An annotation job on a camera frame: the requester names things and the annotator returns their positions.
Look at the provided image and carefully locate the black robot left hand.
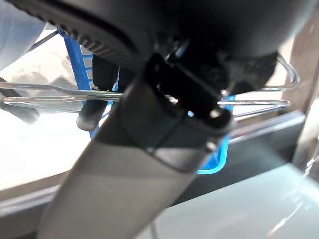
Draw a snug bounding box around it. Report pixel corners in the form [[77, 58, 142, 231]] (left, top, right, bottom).
[[7, 0, 319, 239]]

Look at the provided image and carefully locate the blue plastic shopping basket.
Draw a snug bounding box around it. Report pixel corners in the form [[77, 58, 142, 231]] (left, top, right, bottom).
[[0, 26, 300, 175]]

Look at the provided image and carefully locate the black robot left foot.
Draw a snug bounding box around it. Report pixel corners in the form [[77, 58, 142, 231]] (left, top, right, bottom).
[[0, 76, 40, 125]]

